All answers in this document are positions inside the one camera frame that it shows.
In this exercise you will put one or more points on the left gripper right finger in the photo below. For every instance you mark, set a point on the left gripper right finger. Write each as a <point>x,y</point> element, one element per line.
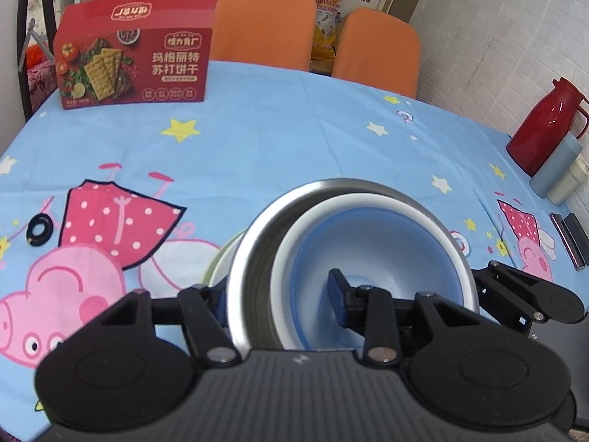
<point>368,311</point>

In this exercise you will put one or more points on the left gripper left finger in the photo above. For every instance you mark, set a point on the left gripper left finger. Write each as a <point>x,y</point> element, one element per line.
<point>204,321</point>

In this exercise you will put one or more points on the green plastic plate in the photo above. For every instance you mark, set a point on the green plastic plate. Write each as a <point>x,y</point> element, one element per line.
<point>219,267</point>

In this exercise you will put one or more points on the stainless steel bowl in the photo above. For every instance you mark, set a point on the stainless steel bowl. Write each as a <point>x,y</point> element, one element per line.
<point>249,319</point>

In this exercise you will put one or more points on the blue plastic bowl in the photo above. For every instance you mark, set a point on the blue plastic bowl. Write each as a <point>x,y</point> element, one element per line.
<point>370,246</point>

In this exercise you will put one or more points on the white ceramic bowl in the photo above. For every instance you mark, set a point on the white ceramic bowl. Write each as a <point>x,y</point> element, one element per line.
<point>279,282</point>

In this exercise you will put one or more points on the black phone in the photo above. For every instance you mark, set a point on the black phone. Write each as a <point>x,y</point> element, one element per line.
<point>570,245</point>

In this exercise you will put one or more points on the dark flat case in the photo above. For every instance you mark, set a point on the dark flat case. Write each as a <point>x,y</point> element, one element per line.
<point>579,236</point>

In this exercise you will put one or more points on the grey blue tumbler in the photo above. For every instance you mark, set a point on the grey blue tumbler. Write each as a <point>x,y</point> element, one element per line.
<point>555,167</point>

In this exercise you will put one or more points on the cream cup with lid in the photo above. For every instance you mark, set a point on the cream cup with lid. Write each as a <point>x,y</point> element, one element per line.
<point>573,178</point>

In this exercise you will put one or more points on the blue cartoon tablecloth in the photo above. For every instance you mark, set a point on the blue cartoon tablecloth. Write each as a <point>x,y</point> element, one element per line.
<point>99,201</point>

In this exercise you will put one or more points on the red thermos jug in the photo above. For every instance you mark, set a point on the red thermos jug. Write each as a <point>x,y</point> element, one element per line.
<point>545,126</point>

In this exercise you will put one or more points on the right orange chair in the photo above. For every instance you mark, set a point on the right orange chair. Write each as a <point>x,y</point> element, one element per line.
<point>378,50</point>

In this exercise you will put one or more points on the orange chair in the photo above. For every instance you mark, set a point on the orange chair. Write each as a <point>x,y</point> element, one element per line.
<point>378,50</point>
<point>274,33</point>

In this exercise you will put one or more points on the red cracker box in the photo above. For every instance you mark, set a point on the red cracker box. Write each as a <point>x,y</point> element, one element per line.
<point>133,51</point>

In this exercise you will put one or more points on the left orange chair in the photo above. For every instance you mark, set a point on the left orange chair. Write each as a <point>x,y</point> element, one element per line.
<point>274,33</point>

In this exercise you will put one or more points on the yellow snack bag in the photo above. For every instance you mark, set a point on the yellow snack bag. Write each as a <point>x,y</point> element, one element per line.
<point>326,32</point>

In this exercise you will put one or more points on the black stand pole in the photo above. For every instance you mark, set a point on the black stand pole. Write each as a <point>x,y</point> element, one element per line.
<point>25,32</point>

